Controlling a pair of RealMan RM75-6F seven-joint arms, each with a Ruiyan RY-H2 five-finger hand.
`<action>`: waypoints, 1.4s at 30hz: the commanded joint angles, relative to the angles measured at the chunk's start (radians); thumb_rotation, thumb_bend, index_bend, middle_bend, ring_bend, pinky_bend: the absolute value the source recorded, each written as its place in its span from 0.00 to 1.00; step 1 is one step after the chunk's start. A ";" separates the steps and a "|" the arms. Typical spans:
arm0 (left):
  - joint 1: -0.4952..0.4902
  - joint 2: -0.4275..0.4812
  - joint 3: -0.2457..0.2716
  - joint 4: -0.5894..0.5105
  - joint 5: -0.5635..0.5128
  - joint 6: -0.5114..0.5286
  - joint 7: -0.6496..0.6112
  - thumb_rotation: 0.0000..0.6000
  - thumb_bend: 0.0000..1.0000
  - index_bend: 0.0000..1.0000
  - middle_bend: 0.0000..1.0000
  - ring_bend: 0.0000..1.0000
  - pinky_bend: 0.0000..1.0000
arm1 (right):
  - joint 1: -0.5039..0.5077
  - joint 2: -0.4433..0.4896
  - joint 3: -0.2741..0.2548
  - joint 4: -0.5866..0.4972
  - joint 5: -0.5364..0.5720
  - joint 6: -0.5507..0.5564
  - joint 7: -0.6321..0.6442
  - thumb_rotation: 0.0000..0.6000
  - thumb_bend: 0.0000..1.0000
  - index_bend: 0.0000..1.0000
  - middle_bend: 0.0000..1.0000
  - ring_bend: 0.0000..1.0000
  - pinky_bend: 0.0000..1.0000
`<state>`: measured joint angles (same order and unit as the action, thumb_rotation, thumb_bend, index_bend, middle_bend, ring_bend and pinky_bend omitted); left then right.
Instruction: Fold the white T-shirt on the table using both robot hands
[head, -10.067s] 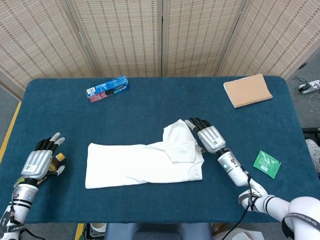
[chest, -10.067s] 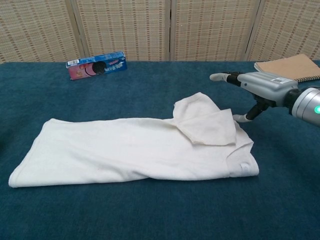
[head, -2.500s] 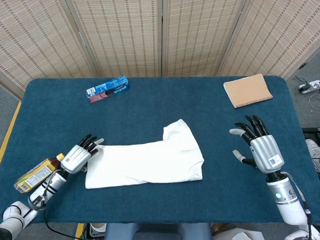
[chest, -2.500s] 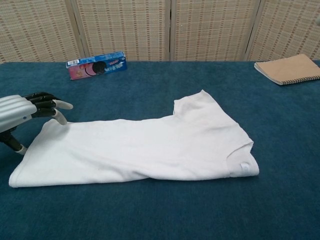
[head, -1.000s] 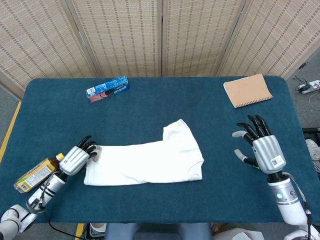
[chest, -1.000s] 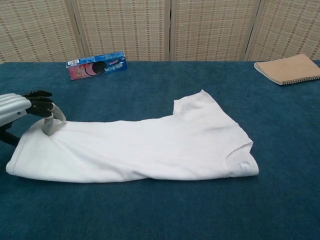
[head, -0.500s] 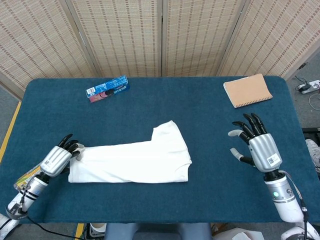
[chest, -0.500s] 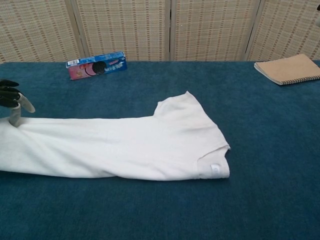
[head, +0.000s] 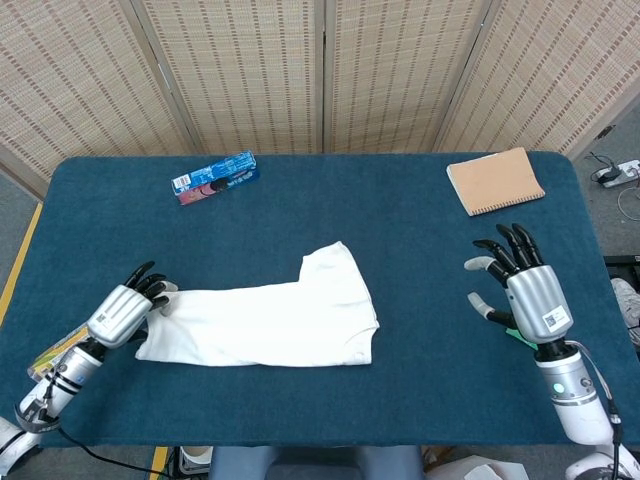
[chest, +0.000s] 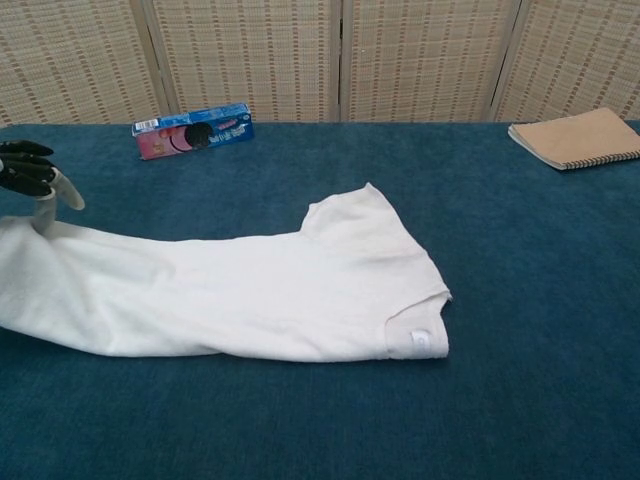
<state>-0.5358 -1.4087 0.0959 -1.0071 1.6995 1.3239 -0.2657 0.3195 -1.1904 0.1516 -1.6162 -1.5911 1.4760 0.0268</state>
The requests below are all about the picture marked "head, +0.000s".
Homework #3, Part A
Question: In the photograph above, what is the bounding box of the short yellow floor tape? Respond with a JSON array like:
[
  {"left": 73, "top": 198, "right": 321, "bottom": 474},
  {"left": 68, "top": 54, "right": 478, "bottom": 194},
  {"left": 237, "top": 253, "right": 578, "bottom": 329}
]
[{"left": 149, "top": 446, "right": 170, "bottom": 480}]

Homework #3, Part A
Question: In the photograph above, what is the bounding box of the grey sneaker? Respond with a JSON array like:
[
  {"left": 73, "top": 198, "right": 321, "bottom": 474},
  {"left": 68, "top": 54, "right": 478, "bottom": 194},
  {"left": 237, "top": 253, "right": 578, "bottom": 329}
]
[{"left": 610, "top": 277, "right": 640, "bottom": 346}]

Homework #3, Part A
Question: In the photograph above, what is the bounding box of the thin grey floor cable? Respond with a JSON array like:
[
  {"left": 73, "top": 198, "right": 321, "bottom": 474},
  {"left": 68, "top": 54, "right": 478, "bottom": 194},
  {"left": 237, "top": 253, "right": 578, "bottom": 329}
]
[{"left": 617, "top": 185, "right": 640, "bottom": 222}]

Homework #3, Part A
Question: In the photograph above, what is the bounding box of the green packet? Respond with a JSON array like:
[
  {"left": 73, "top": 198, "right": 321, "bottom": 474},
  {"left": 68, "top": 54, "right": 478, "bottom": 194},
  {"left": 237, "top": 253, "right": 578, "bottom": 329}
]
[{"left": 505, "top": 326, "right": 540, "bottom": 352}]

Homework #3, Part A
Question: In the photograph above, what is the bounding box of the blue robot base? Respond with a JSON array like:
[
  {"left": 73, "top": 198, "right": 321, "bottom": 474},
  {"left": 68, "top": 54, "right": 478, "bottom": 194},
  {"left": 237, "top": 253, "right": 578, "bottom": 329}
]
[{"left": 208, "top": 444, "right": 424, "bottom": 480}]

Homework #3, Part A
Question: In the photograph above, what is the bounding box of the long yellow floor tape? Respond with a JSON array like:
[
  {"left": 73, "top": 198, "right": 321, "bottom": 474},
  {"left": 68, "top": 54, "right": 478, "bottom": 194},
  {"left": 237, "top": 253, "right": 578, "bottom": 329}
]
[{"left": 0, "top": 202, "right": 44, "bottom": 326}]

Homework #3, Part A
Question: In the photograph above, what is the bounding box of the tea bottle with yellow cap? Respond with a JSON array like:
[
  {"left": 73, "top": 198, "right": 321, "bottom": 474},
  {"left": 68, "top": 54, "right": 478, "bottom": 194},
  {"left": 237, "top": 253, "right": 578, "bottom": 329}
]
[{"left": 27, "top": 322, "right": 92, "bottom": 377}]

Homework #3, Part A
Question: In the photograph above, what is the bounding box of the black flat floor object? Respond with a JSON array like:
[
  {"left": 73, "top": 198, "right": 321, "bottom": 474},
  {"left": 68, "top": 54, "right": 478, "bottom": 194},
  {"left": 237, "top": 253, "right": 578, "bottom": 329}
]
[{"left": 603, "top": 254, "right": 640, "bottom": 281}]

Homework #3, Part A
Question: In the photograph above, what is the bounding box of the white power strip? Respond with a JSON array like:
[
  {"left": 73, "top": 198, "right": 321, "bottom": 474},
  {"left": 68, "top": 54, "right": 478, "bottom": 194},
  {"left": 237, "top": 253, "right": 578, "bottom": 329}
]
[{"left": 593, "top": 159, "right": 640, "bottom": 189}]

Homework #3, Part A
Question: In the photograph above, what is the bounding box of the white cloth garment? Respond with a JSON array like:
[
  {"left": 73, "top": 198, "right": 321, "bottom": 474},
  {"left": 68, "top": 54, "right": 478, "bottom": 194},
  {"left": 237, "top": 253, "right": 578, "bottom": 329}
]
[{"left": 133, "top": 240, "right": 382, "bottom": 369}]

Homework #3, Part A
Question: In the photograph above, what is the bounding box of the brown spiral notebook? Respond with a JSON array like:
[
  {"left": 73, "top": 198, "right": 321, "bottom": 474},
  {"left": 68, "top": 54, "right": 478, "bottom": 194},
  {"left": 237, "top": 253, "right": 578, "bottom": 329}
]
[{"left": 446, "top": 146, "right": 547, "bottom": 218}]

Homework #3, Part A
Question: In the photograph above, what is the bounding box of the blue cookie box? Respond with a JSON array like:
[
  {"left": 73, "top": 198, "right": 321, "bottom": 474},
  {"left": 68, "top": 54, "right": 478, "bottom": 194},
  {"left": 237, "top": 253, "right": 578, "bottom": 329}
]
[{"left": 171, "top": 152, "right": 261, "bottom": 207}]

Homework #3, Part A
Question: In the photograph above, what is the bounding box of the white paper sheet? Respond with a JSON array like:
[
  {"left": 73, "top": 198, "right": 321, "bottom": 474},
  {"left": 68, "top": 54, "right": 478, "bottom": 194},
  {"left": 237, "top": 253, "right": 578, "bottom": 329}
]
[{"left": 434, "top": 452, "right": 529, "bottom": 480}]

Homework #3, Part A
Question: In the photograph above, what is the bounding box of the bamboo folding screen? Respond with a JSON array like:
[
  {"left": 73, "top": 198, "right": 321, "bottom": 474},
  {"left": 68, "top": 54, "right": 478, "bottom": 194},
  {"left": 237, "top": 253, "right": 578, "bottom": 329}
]
[{"left": 0, "top": 0, "right": 640, "bottom": 199}]

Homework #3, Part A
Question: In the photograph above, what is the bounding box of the grey right arm cable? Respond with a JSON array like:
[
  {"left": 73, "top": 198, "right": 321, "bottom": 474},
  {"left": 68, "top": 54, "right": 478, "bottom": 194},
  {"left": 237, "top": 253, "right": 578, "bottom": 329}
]
[{"left": 569, "top": 339, "right": 626, "bottom": 480}]

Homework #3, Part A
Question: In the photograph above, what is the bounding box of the blue table cloth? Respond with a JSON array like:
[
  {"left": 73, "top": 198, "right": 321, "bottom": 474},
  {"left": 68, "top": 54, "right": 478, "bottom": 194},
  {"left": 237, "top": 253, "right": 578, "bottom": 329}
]
[{"left": 0, "top": 151, "right": 640, "bottom": 449}]

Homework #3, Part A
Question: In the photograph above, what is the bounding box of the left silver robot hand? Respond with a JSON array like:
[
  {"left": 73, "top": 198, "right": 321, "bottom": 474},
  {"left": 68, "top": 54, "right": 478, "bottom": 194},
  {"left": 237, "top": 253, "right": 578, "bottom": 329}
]
[{"left": 85, "top": 260, "right": 180, "bottom": 350}]

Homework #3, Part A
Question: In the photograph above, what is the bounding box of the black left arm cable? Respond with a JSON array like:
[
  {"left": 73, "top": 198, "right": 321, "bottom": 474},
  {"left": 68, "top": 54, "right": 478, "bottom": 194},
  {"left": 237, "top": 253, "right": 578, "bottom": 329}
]
[{"left": 42, "top": 367, "right": 169, "bottom": 474}]

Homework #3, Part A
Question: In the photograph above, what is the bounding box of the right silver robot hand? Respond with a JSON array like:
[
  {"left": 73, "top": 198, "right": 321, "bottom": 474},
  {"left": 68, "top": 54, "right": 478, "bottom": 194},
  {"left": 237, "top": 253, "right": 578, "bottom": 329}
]
[{"left": 463, "top": 223, "right": 574, "bottom": 351}]

